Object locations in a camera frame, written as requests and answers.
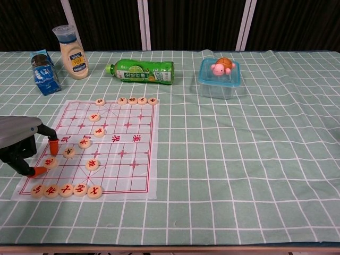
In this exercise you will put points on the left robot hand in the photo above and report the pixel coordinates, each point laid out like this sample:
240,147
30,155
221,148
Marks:
18,130

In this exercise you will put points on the round wooden chess piece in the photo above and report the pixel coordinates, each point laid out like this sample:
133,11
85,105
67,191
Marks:
132,100
153,101
100,131
95,192
37,190
66,190
51,190
122,100
94,116
80,189
84,143
92,164
69,152
100,101
142,100

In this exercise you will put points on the blue cookie box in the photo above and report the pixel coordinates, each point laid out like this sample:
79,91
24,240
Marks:
45,77

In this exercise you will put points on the mayonnaise squeeze bottle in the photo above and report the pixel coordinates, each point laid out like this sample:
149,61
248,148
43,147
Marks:
75,62

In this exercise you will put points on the dark partition panel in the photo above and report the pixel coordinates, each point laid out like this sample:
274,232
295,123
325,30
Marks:
194,24
297,24
106,24
26,24

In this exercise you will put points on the translucent Chinese chess board sheet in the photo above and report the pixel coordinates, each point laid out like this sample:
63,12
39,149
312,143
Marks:
119,170

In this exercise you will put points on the green drink bottle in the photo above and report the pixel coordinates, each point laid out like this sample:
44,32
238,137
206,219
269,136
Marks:
143,71

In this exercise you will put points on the green checked tablecloth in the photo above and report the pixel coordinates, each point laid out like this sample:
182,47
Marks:
212,159

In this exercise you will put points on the clear container with blue lid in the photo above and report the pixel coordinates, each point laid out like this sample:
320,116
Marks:
217,87

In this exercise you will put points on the pink turtle toy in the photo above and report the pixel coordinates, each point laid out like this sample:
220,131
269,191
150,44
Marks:
219,67

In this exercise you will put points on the white partition frame post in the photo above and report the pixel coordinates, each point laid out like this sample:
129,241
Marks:
246,24
145,26
67,13

